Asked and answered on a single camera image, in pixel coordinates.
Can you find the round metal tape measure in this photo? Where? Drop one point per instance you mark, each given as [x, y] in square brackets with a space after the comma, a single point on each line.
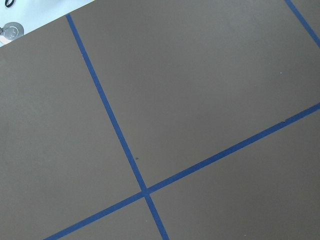
[10, 32]

